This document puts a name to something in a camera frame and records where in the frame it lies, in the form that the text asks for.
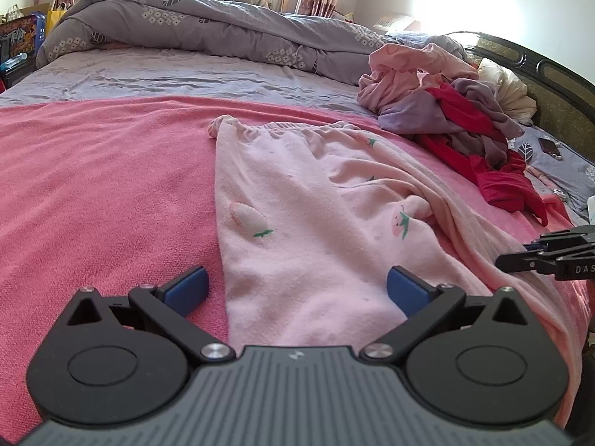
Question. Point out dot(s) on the grey leaf print pillow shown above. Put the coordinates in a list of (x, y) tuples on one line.
[(571, 167)]

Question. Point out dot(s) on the coral pink blanket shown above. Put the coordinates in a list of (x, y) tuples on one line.
[(107, 195)]

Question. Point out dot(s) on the pink strawberry print pants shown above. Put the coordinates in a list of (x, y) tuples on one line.
[(302, 223)]

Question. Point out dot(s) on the grey patterned duvet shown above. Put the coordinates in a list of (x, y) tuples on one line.
[(209, 23)]

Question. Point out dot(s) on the white blue packet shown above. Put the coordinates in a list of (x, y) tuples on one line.
[(591, 209)]

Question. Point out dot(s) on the mauve garment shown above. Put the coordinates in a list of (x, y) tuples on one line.
[(409, 118)]

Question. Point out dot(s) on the tan cushion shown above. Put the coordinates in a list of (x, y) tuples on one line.
[(246, 0)]

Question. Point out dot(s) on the dark bed headboard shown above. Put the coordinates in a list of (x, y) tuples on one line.
[(567, 116)]

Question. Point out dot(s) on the colourful printed box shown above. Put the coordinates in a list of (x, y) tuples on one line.
[(21, 37)]

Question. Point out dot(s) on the beige box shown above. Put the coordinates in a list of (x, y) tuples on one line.
[(393, 23)]

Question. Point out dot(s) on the grey bed sheet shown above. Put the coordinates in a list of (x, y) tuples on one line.
[(162, 74)]

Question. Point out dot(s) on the dark smartphone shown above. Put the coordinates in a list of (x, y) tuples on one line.
[(549, 147)]

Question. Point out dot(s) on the cream pillow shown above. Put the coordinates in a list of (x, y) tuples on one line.
[(506, 88)]

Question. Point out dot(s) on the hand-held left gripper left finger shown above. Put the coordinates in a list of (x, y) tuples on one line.
[(190, 288)]

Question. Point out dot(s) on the yellow bag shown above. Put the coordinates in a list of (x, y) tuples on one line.
[(55, 19)]

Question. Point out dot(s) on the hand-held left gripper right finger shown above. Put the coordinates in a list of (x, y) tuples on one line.
[(404, 292)]

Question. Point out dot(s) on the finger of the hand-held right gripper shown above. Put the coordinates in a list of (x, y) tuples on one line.
[(525, 261), (567, 240)]

